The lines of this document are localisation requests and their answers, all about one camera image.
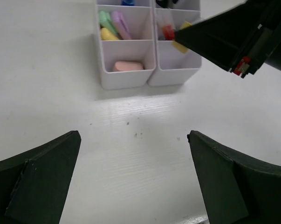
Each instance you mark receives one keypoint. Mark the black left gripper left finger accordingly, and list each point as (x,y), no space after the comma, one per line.
(34,184)

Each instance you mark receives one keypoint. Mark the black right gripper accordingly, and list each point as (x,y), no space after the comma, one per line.
(239,40)

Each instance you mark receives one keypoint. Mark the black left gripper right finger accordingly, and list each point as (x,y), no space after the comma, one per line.
(236,188)

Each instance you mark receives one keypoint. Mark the yellow eraser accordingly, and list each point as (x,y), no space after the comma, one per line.
(179,46)

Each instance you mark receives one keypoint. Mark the orange ink pen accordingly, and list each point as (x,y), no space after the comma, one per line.
(164,22)

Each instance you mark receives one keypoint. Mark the black handled scissors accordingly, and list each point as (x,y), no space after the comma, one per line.
(166,3)

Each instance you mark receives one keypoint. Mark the purple highlighter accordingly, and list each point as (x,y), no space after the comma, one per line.
(120,25)

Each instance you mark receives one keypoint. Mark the blue cap spray bottle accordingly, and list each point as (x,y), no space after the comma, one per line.
(127,2)

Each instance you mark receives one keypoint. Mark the pink mini stapler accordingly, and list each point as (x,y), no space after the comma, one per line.
(121,66)

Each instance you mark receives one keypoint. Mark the yellow highlighter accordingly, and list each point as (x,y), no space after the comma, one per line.
(106,35)

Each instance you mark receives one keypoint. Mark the green highlighter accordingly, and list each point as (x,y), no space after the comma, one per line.
(106,22)

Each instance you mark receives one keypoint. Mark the red ink pen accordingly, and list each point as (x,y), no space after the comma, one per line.
(168,32)

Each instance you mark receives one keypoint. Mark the right white divided organizer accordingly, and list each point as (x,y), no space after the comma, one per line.
(172,66)

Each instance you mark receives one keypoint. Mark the white divided organizer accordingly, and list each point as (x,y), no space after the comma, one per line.
(141,48)
(172,66)

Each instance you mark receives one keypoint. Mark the left white divided organizer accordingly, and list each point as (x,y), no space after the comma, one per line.
(141,48)

